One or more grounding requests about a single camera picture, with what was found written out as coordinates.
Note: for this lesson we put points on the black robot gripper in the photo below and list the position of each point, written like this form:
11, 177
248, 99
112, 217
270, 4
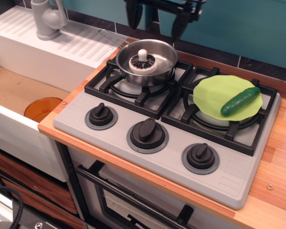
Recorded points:
188, 10

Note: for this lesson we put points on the white brown toy mushroom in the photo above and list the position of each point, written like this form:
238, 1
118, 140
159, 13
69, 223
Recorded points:
143, 63

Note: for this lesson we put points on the green toy pickle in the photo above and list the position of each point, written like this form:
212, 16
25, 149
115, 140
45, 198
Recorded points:
239, 101

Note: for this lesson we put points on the stainless steel pot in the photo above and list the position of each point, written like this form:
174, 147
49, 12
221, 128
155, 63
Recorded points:
166, 57

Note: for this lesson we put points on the lime green plate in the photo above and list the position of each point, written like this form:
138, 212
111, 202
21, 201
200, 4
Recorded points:
212, 93

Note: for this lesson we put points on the black left stove knob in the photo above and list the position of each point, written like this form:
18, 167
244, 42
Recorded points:
101, 117

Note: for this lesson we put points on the black stove knob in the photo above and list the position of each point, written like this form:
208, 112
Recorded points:
147, 137
200, 159
101, 117

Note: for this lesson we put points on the black middle stove knob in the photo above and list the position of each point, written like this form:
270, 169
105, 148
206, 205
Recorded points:
147, 137

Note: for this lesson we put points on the grey toy stove top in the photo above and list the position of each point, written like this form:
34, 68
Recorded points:
229, 184

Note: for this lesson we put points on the black right stove knob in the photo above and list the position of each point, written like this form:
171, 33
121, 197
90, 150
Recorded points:
200, 159

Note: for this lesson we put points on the black left burner grate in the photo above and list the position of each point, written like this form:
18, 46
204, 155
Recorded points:
150, 101

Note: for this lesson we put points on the black burner grate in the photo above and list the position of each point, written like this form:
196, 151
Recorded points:
150, 101
242, 136

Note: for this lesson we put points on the grey toy faucet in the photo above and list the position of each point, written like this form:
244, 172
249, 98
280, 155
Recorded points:
47, 20

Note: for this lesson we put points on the white toy sink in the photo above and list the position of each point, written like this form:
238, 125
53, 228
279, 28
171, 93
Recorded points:
31, 69

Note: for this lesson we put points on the black right burner grate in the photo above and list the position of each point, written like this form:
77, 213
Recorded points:
242, 136

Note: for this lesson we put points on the orange plastic sink drain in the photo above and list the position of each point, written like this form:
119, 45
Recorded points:
40, 108

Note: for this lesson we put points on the wooden drawer front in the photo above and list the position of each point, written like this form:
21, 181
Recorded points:
40, 191

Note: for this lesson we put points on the oven door with black handle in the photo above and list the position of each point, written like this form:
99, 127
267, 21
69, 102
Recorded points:
126, 203

